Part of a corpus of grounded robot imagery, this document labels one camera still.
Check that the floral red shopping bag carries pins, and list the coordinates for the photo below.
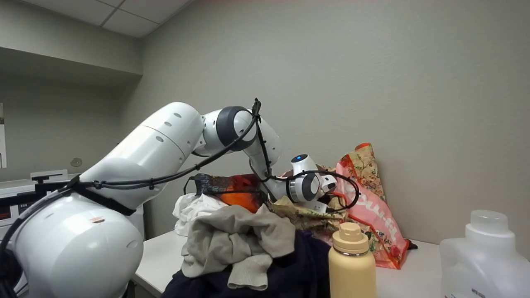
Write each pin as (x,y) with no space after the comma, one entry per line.
(382,215)

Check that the white cloth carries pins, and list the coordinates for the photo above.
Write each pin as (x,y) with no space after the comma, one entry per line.
(193,212)

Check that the pale yellow water bottle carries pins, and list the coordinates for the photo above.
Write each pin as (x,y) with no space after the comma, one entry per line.
(352,265)

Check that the translucent detergent jug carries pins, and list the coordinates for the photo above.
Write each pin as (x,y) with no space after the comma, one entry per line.
(486,258)

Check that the grey garment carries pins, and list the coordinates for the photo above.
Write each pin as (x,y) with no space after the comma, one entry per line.
(238,237)

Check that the navy blue garment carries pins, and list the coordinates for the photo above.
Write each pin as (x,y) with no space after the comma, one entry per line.
(301,265)

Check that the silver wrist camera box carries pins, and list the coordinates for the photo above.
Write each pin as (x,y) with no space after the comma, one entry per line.
(332,182)

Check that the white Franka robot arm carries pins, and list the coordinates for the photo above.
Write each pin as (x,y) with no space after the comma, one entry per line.
(77,248)

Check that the small round wall fitting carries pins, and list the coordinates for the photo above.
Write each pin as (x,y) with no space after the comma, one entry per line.
(77,162)

